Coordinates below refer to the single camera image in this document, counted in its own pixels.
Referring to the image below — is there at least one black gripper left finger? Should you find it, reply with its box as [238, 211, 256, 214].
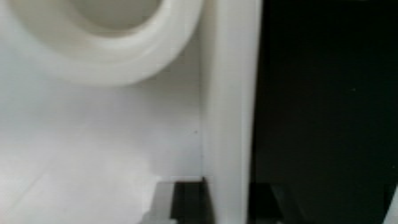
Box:
[155, 179, 208, 224]

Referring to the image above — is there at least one white square table top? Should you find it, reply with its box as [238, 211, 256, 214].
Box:
[0, 0, 261, 224]

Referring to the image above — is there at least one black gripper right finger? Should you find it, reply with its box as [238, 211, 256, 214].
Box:
[249, 182, 309, 224]

